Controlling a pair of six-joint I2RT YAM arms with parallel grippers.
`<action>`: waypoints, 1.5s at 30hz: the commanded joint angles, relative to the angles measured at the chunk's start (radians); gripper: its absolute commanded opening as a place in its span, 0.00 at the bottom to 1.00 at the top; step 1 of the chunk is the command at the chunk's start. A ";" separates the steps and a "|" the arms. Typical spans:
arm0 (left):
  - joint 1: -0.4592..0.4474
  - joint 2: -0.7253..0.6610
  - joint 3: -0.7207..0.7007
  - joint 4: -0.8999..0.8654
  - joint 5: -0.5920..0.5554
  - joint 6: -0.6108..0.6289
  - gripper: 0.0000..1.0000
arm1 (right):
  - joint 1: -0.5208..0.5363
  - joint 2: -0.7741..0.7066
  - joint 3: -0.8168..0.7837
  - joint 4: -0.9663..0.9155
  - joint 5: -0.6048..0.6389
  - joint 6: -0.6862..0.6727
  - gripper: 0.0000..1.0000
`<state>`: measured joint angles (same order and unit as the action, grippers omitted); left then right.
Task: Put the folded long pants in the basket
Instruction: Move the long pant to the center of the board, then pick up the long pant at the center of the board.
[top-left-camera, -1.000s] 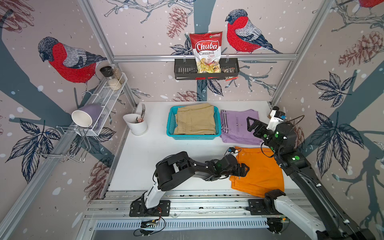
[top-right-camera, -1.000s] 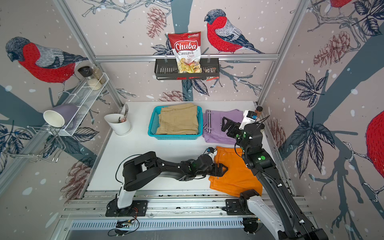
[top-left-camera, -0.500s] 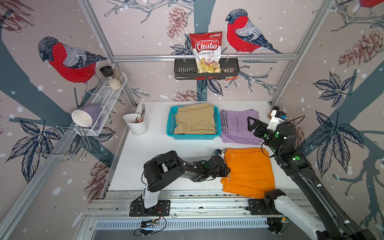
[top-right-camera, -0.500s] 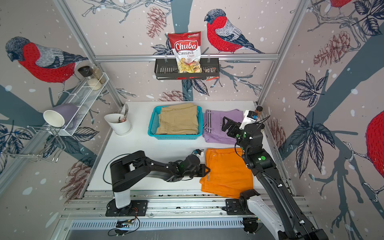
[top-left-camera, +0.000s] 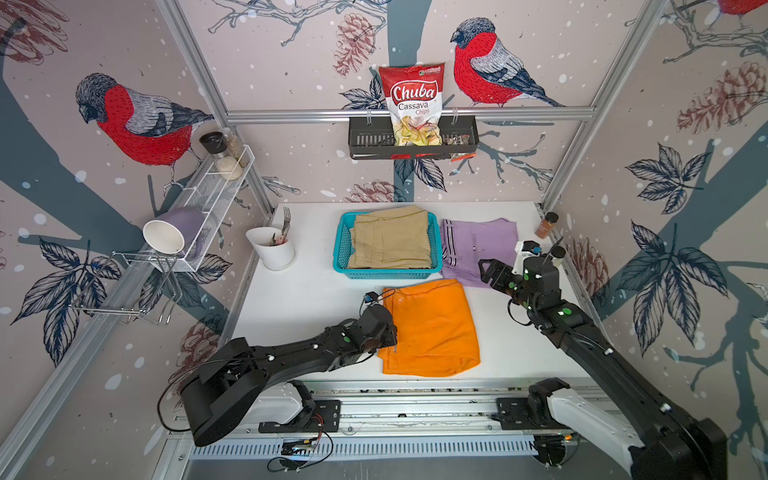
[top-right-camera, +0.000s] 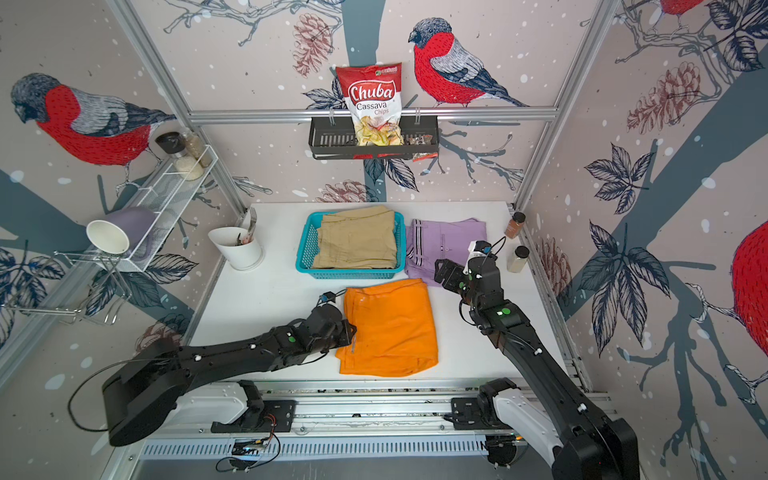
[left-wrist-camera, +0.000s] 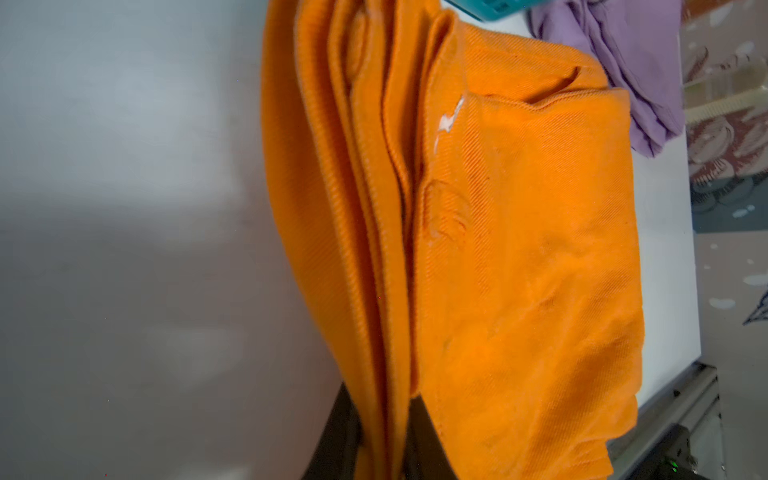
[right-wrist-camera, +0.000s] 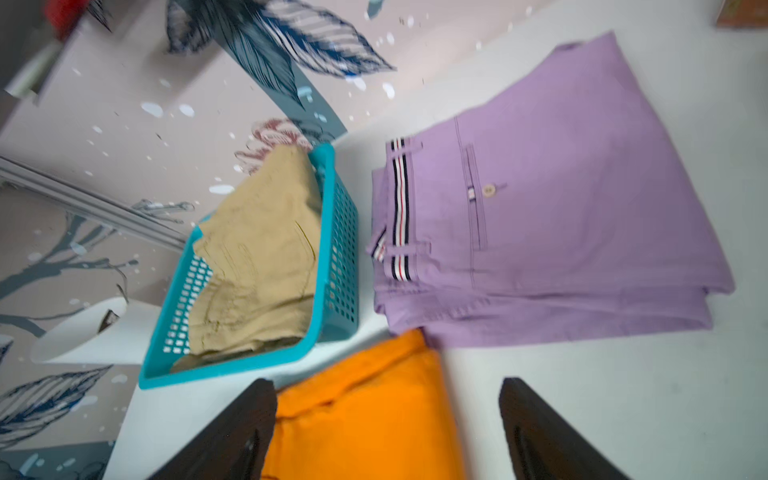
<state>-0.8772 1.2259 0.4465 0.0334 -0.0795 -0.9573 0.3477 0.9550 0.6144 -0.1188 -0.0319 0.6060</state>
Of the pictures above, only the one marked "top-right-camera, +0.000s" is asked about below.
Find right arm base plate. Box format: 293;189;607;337
443;395;512;431

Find metal wire mug holder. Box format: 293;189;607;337
1;249;133;325

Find khaki pants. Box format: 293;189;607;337
312;206;398;270

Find black lidded jar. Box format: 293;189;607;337
155;132;187;158

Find red cassava chips bag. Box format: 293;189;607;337
336;63;404;147

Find lilac mug on rack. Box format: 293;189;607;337
86;207;157;255

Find white wire wall shelf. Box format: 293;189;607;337
117;145;219;272

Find teal plastic basket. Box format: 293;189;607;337
296;211;406;280

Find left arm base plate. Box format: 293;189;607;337
211;400;298;434

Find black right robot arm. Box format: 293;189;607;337
434;241;640;479

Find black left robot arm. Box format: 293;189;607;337
102;302;357;447

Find black wire wall basket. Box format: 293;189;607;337
308;116;440;160

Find purple pants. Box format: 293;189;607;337
405;218;487;287

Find brown spice bottle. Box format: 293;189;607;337
505;211;526;239

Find white bottle black cap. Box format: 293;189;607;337
507;245;530;273

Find white utensil cup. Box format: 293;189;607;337
208;227;264;271

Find orange pants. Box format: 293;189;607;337
336;279;439;378

